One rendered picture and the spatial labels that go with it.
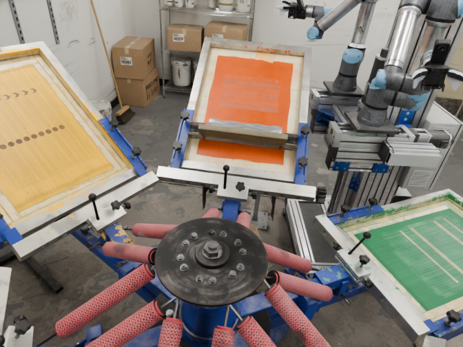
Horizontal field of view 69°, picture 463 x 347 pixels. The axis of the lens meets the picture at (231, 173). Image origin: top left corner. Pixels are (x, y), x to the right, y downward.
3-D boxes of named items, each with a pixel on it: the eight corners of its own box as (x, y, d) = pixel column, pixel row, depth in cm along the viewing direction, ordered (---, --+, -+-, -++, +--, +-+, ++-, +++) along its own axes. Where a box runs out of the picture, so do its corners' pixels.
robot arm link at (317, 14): (327, 23, 213) (331, 7, 209) (311, 20, 217) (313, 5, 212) (330, 20, 219) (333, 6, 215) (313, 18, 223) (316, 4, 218)
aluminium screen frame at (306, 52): (205, 41, 187) (204, 36, 183) (311, 52, 182) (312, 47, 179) (174, 169, 156) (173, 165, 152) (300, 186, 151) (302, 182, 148)
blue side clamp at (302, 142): (296, 129, 165) (299, 120, 158) (306, 130, 164) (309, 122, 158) (291, 184, 153) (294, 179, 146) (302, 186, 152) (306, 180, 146)
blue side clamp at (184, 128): (185, 115, 169) (184, 107, 162) (196, 116, 169) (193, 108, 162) (172, 169, 157) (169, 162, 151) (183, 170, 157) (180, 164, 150)
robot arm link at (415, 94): (398, 92, 146) (407, 67, 140) (426, 98, 143) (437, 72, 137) (397, 98, 140) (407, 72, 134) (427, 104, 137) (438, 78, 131)
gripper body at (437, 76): (444, 92, 117) (441, 82, 126) (451, 67, 112) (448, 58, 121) (419, 91, 119) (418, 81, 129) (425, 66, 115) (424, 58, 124)
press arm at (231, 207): (227, 190, 147) (227, 186, 142) (240, 192, 146) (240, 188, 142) (220, 228, 140) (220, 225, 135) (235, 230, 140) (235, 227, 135)
